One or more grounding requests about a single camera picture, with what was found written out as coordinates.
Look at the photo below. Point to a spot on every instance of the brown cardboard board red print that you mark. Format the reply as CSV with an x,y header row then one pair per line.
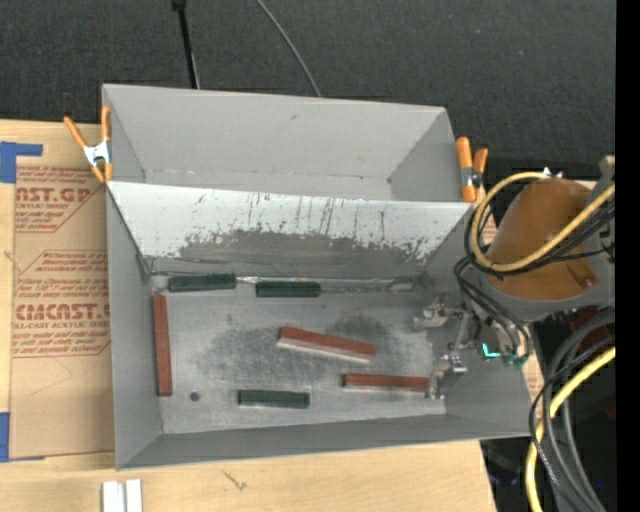
x,y
60,350

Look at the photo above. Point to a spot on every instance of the grey metal bin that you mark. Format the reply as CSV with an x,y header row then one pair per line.
x,y
280,150

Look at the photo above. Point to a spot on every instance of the red-brown flat block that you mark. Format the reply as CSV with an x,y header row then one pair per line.
x,y
325,342
162,345
385,382

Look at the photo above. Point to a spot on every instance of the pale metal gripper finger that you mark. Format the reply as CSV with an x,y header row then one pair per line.
x,y
449,372
431,316

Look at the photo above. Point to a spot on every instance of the dark green flat block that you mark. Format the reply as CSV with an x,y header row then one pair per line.
x,y
201,282
288,289
273,399

